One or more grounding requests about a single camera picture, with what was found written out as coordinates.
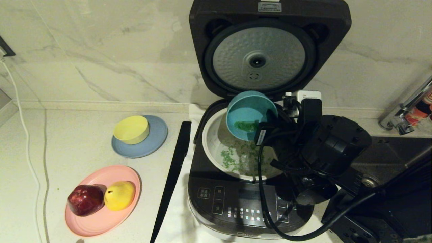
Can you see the red printed can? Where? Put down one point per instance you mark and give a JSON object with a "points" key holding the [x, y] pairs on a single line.
{"points": [[418, 113]]}

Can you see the dark grey rice cooker lid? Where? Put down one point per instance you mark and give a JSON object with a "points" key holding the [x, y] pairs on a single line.
{"points": [[325, 17]]}

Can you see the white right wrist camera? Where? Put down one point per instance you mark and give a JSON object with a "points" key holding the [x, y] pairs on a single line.
{"points": [[310, 95]]}

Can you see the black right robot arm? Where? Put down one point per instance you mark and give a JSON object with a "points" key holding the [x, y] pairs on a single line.
{"points": [[337, 145]]}

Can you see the teal bowl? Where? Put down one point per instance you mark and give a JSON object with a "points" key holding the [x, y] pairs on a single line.
{"points": [[246, 113]]}

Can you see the cream inner pot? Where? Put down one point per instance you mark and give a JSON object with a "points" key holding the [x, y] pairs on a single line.
{"points": [[212, 145]]}

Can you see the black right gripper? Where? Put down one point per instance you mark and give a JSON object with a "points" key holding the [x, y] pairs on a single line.
{"points": [[283, 138]]}

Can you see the chopped green vegetables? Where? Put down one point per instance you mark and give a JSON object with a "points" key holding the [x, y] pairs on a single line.
{"points": [[229, 158]]}

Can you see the yellow pear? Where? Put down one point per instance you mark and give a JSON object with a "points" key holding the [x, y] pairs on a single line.
{"points": [[119, 195]]}

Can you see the pink plate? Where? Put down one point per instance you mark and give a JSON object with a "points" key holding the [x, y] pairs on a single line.
{"points": [[101, 222]]}

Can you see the red apple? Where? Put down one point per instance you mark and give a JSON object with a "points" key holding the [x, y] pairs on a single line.
{"points": [[85, 200]]}

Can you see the black flat board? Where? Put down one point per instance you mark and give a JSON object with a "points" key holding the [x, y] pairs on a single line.
{"points": [[172, 179]]}

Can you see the dark grey rice cooker base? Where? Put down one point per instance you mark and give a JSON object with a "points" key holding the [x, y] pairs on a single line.
{"points": [[229, 199]]}

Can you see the yellow bowl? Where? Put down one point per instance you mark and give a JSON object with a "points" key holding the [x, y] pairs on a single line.
{"points": [[131, 131]]}

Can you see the blue plate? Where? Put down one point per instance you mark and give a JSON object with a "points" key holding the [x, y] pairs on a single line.
{"points": [[155, 140]]}

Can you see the chrome faucet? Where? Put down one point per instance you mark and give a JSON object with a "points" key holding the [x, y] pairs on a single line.
{"points": [[401, 123]]}

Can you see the dark metal sink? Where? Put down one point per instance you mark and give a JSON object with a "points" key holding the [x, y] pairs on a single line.
{"points": [[405, 148]]}

